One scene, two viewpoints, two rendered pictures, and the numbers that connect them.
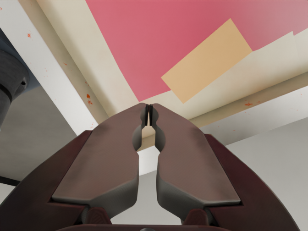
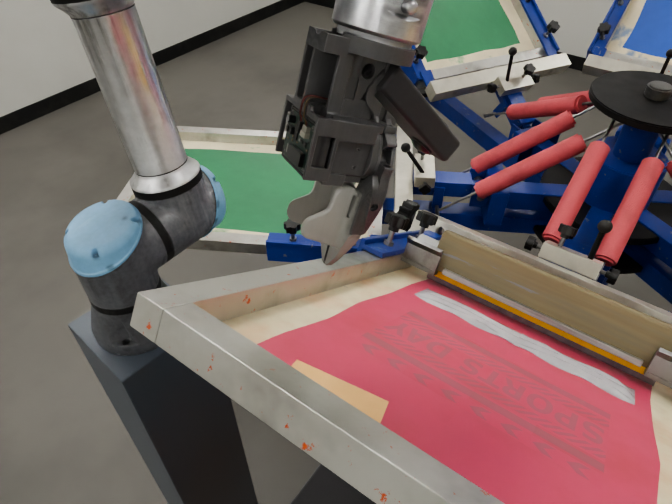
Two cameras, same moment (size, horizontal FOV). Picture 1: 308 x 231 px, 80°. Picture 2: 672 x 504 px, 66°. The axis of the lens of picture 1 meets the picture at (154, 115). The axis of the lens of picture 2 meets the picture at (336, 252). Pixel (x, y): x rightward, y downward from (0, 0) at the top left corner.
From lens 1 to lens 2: 52 cm
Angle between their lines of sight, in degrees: 85
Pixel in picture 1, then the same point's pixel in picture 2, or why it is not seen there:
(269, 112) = (344, 411)
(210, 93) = not seen: hidden behind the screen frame
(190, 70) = (321, 380)
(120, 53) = (299, 334)
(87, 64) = (272, 314)
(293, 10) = (435, 446)
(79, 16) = (310, 315)
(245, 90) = not seen: hidden behind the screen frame
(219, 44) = (362, 397)
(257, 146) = not seen: outside the picture
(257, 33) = (396, 424)
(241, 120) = (316, 390)
